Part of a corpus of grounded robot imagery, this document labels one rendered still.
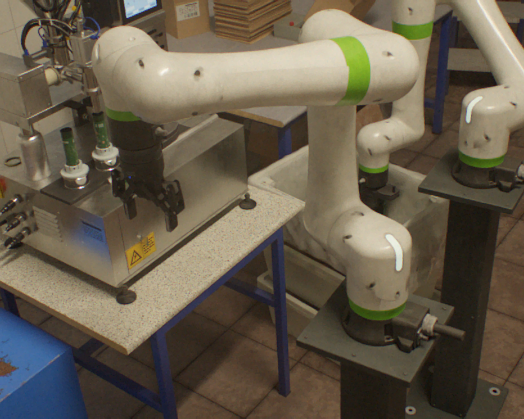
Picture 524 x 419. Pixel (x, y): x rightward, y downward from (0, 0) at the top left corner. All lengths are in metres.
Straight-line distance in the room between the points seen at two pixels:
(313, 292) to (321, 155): 1.26
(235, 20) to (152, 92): 2.59
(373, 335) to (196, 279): 0.66
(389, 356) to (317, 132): 0.49
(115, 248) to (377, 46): 0.98
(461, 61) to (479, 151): 2.76
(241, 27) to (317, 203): 2.13
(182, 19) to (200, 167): 1.69
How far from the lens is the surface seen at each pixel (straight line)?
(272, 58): 1.22
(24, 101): 2.02
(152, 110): 1.12
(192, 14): 3.80
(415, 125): 2.39
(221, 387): 2.86
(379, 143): 2.31
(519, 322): 3.19
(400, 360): 1.63
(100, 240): 2.00
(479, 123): 2.10
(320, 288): 2.72
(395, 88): 1.34
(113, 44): 1.22
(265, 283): 2.91
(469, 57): 4.94
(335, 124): 1.53
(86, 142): 2.31
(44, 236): 2.21
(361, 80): 1.29
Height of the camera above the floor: 2.05
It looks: 33 degrees down
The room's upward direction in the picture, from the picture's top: 4 degrees counter-clockwise
